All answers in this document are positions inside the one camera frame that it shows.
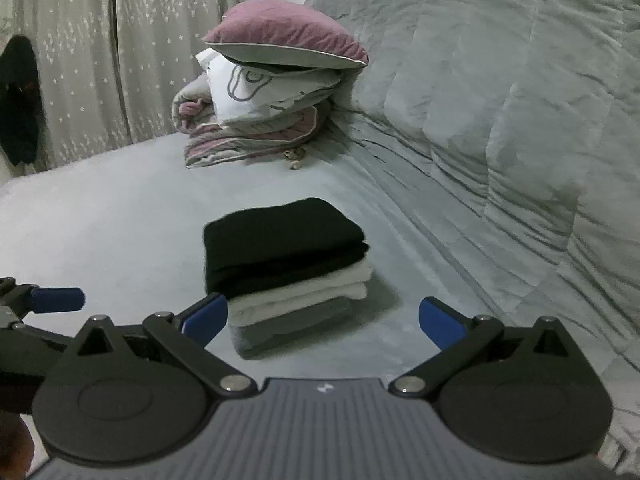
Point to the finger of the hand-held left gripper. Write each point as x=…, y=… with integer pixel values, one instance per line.
x=35, y=344
x=57, y=300

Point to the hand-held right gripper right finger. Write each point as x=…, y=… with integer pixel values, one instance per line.
x=440, y=326

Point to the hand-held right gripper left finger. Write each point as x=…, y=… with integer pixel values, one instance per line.
x=205, y=324

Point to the black sweater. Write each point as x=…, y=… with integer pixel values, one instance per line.
x=280, y=245

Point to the dark hanging clothes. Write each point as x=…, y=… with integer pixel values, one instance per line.
x=20, y=110

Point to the grey folded garment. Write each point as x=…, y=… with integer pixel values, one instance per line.
x=285, y=332

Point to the light grey bed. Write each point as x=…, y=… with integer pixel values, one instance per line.
x=125, y=220

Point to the white folded garment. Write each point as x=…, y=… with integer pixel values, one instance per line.
x=310, y=295

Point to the folded pink grey quilt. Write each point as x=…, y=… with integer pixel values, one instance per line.
x=235, y=142

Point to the grey quilted bedspread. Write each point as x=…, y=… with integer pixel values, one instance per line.
x=500, y=110

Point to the white flower-print pillow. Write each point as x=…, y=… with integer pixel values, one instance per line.
x=260, y=95

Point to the grey star-print curtain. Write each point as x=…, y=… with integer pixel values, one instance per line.
x=70, y=60
x=190, y=20

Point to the pink pillow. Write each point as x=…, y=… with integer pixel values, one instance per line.
x=285, y=35

